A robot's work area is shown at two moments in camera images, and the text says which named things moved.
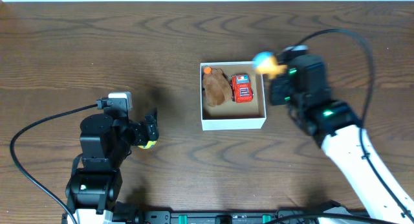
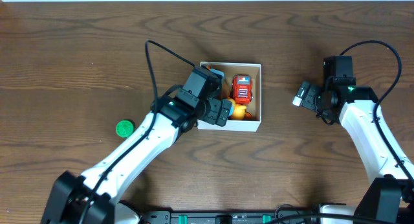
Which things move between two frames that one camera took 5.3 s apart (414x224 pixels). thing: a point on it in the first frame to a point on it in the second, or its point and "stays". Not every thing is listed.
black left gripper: x=142 y=132 to x=221 y=111
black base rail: x=231 y=217 stays
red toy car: x=241 y=90 stays
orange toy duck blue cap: x=266 y=63 to x=237 y=112
